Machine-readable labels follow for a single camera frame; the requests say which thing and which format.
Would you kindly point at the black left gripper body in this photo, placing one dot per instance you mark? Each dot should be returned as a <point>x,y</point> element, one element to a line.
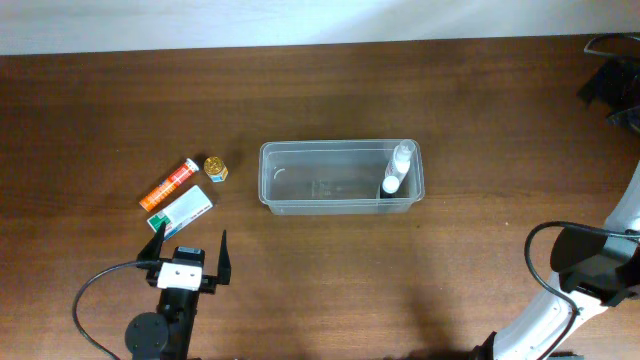
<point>208,285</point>

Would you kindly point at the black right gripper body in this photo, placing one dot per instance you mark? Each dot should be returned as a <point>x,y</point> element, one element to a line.
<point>618,84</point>

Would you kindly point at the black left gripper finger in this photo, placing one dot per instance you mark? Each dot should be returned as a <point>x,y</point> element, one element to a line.
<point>151,251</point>
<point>224,263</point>

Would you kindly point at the white green medicine box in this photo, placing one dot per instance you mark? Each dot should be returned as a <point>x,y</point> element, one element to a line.
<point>181,212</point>

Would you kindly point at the clear plastic container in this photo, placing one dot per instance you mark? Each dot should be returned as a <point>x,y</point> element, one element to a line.
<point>334,177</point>

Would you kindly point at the white calamine lotion bottle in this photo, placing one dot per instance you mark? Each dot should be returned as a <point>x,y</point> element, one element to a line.
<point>400,161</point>

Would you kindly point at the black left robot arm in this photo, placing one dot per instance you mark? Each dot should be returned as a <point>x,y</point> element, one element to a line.
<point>166,332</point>

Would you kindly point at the small gold-lid balm jar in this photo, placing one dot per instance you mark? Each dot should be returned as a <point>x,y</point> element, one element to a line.
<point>215,169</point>

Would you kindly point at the orange effervescent tablet tube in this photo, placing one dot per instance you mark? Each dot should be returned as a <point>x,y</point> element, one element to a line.
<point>170,184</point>

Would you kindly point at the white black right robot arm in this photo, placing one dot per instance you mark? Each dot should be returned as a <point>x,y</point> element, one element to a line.
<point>592,269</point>

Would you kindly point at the black tube white cap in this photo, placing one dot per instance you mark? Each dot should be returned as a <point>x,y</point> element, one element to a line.
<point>389,187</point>

